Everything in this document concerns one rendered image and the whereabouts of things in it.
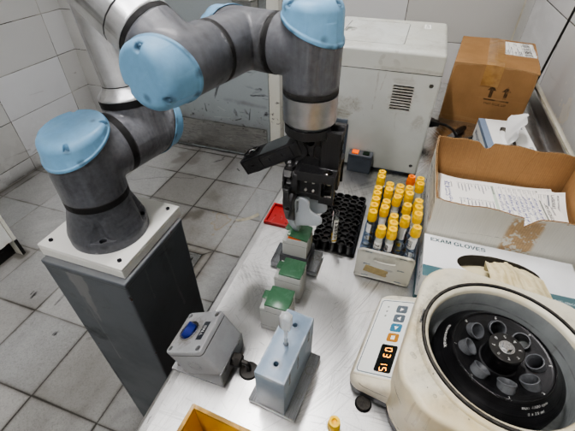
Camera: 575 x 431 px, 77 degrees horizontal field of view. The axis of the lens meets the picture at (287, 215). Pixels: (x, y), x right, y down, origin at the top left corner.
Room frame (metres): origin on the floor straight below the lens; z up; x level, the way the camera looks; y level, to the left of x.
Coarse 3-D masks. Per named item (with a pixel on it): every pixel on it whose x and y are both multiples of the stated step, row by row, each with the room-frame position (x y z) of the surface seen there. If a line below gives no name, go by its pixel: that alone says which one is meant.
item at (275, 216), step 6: (276, 204) 0.65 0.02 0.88; (270, 210) 0.63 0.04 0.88; (276, 210) 0.63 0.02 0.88; (282, 210) 0.63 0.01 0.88; (270, 216) 0.61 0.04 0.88; (276, 216) 0.61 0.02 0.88; (282, 216) 0.61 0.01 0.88; (264, 222) 0.59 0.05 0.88; (270, 222) 0.59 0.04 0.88; (276, 222) 0.59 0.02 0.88; (282, 222) 0.59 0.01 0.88
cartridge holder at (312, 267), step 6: (312, 246) 0.49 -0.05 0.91; (276, 252) 0.49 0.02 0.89; (312, 252) 0.48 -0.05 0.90; (318, 252) 0.49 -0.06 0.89; (276, 258) 0.47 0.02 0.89; (282, 258) 0.46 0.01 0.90; (294, 258) 0.46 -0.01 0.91; (300, 258) 0.45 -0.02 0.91; (306, 258) 0.45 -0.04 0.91; (312, 258) 0.47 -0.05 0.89; (318, 258) 0.47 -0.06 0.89; (276, 264) 0.46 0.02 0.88; (306, 264) 0.45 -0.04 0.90; (312, 264) 0.46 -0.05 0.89; (318, 264) 0.46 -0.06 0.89; (306, 270) 0.45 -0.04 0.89; (312, 270) 0.44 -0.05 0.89
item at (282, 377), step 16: (304, 320) 0.28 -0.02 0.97; (288, 336) 0.26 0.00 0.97; (304, 336) 0.26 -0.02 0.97; (272, 352) 0.23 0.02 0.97; (288, 352) 0.23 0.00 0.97; (304, 352) 0.25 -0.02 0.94; (256, 368) 0.21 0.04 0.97; (272, 368) 0.21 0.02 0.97; (288, 368) 0.21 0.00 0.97; (304, 368) 0.26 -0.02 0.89; (256, 384) 0.21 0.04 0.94; (272, 384) 0.20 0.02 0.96; (288, 384) 0.21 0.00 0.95; (304, 384) 0.24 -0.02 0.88; (256, 400) 0.21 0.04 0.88; (272, 400) 0.20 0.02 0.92; (288, 400) 0.21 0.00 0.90; (288, 416) 0.19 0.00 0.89
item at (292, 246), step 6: (282, 240) 0.47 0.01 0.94; (288, 240) 0.46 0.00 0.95; (294, 240) 0.46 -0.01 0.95; (300, 240) 0.46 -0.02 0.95; (282, 246) 0.47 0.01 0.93; (288, 246) 0.46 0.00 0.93; (294, 246) 0.46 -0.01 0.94; (300, 246) 0.46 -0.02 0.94; (306, 246) 0.45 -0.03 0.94; (282, 252) 0.47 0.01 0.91; (288, 252) 0.46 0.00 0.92; (294, 252) 0.46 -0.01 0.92; (300, 252) 0.46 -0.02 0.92; (306, 252) 0.46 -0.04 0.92
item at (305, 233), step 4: (288, 224) 0.49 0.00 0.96; (288, 228) 0.48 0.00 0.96; (292, 228) 0.48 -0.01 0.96; (300, 228) 0.48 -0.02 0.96; (304, 228) 0.48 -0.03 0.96; (308, 228) 0.49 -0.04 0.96; (312, 228) 0.49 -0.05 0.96; (288, 232) 0.47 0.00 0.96; (292, 232) 0.47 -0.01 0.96; (296, 232) 0.47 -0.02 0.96; (300, 232) 0.47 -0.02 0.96; (304, 232) 0.48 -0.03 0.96; (308, 232) 0.48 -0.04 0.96; (292, 236) 0.46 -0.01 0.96; (296, 236) 0.46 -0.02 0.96; (300, 236) 0.46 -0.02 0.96; (304, 236) 0.47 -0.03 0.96; (308, 236) 0.47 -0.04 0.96; (304, 240) 0.46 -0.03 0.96
